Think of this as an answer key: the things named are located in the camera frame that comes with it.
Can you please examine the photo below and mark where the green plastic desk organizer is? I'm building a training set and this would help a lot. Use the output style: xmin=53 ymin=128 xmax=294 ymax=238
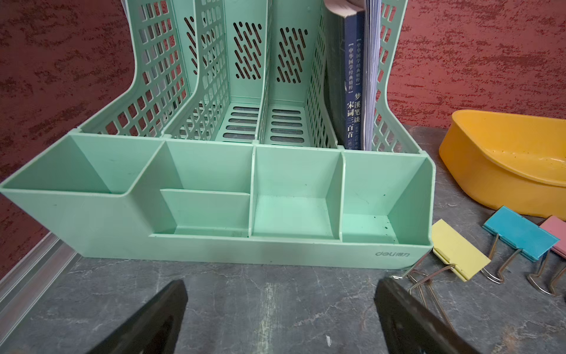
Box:
xmin=1 ymin=1 xmax=435 ymax=269

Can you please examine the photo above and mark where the teal binder clip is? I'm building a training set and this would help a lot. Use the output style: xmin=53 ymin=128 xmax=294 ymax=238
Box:
xmin=481 ymin=206 xmax=560 ymax=284

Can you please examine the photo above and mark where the yellow binder clip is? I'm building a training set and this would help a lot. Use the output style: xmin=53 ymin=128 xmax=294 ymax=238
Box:
xmin=391 ymin=220 xmax=491 ymax=330

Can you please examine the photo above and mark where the pink binder clip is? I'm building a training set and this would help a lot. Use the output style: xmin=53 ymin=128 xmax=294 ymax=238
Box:
xmin=526 ymin=215 xmax=565 ymax=296

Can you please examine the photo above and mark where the yellow plastic storage box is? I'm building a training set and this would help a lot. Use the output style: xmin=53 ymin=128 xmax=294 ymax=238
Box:
xmin=439 ymin=110 xmax=565 ymax=219

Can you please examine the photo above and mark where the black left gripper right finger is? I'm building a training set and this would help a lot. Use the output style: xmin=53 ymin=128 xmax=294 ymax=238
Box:
xmin=374 ymin=277 xmax=478 ymax=354

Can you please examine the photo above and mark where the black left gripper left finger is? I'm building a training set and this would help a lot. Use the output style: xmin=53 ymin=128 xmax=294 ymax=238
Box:
xmin=89 ymin=280 xmax=188 ymax=353

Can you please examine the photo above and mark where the blue book in organizer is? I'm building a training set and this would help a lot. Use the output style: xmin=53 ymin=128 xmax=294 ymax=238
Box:
xmin=324 ymin=1 xmax=382 ymax=150

